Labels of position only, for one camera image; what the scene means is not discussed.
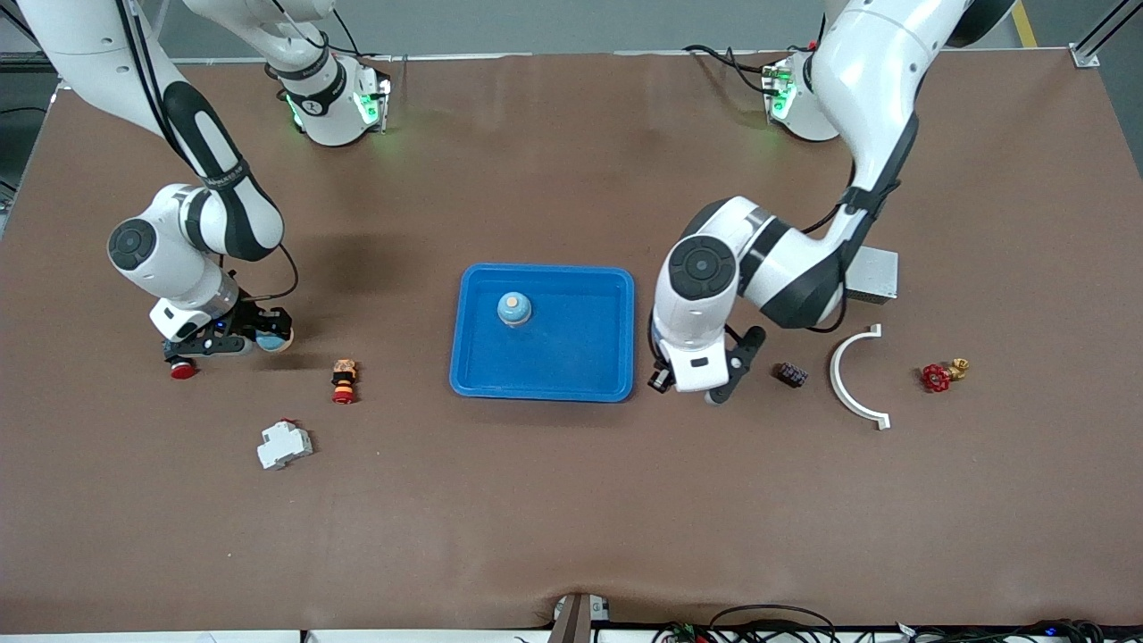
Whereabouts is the black cable bundle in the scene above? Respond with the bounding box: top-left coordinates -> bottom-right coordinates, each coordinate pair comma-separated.
893,618 -> 1108,643

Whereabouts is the blue plastic tray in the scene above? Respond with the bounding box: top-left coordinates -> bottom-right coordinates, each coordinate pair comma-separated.
449,263 -> 636,404

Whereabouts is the white curved plastic piece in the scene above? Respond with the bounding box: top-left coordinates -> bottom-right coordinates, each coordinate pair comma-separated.
830,324 -> 892,431

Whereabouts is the black looped floor cable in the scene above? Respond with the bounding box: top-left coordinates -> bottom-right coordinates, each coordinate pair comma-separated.
656,605 -> 840,643

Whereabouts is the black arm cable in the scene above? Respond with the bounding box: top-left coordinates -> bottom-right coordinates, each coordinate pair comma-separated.
649,165 -> 894,367
114,0 -> 299,301

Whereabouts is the red handwheel brass valve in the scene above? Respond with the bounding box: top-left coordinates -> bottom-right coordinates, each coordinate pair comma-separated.
921,358 -> 971,395

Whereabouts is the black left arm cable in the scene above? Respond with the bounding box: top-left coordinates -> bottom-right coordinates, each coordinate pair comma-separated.
649,165 -> 894,367

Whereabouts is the grey metal box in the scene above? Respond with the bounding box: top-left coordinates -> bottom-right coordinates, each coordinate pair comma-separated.
844,246 -> 900,305

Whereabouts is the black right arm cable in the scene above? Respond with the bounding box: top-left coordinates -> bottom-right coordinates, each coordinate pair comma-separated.
114,0 -> 299,301

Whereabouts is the white circuit breaker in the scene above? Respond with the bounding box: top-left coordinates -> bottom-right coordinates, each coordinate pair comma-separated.
257,418 -> 314,472

